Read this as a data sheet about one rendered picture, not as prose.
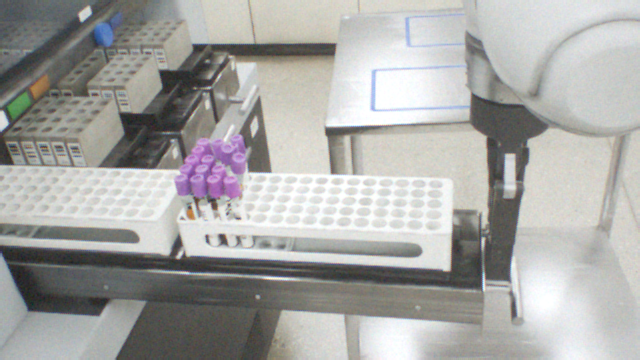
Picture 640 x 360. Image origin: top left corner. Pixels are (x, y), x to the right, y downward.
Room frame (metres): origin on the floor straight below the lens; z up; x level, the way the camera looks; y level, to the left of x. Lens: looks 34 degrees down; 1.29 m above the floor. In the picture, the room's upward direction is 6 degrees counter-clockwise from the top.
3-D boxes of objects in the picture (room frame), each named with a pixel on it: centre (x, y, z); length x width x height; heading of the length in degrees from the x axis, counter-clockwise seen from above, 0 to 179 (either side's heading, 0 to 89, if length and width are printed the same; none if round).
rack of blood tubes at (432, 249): (0.59, 0.01, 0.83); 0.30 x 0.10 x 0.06; 77
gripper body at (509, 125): (0.54, -0.19, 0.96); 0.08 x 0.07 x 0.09; 166
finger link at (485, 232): (0.53, -0.18, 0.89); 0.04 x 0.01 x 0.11; 76
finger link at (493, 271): (0.54, -0.18, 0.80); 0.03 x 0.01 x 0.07; 76
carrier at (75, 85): (0.99, 0.36, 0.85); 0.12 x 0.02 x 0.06; 166
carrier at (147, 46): (1.12, 0.26, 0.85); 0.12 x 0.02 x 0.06; 166
